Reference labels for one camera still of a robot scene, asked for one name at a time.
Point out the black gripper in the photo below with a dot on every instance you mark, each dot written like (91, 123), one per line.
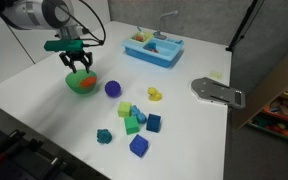
(74, 55)

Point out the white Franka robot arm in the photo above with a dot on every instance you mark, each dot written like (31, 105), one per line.
(27, 15)

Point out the green plastic bowl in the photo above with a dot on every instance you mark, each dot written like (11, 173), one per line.
(73, 84)

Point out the orange toy food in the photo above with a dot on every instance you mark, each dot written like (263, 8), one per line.
(138, 37)

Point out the blue toy sink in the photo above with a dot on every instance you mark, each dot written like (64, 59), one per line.
(150, 57)

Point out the blue toy cup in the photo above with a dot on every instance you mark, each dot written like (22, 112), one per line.
(152, 46)

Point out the light blue toy animal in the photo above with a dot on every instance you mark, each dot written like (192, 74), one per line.
(140, 116)

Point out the grey toy faucet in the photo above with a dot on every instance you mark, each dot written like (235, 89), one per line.
(160, 23)

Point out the toy storage shelf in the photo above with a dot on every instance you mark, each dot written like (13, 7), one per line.
(284, 113)

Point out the purple spiky ball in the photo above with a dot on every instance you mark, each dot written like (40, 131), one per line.
(112, 88)

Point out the light green cube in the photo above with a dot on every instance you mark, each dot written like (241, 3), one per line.
(124, 109)

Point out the yellow-green sink basket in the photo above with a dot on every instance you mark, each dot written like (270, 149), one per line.
(147, 36)

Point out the teal star block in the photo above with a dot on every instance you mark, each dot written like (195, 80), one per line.
(104, 136)

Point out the yellow rubber duck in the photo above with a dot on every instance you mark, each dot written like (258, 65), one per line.
(154, 94)

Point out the dark blue cube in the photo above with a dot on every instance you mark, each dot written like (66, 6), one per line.
(138, 145)
(153, 122)

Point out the black perforated platform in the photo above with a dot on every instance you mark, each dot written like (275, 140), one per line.
(4, 170)

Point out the grey metal mounting plate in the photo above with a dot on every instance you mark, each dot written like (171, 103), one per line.
(214, 89)

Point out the black stand pole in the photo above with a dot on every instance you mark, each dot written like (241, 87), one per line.
(243, 26)

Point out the teal wrist camera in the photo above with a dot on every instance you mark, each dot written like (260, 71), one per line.
(62, 45)

